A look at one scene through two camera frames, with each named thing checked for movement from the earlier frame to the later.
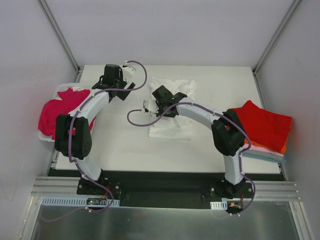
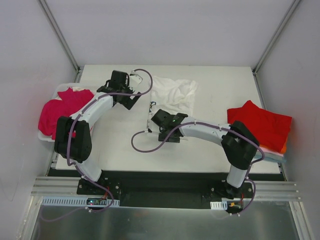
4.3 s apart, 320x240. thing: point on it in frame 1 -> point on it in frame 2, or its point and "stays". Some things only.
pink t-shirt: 262,149 stays
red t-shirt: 262,127 stays
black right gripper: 163,108 -> 169,137
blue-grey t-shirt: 263,155 stays
